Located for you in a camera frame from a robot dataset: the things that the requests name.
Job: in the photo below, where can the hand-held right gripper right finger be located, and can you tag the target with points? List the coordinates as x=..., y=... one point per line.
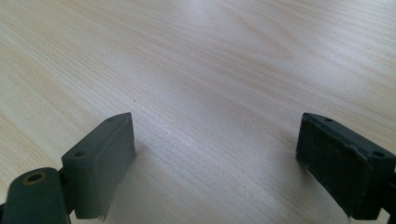
x=337, y=165

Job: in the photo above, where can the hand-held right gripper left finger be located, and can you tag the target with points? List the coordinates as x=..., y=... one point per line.
x=99, y=165

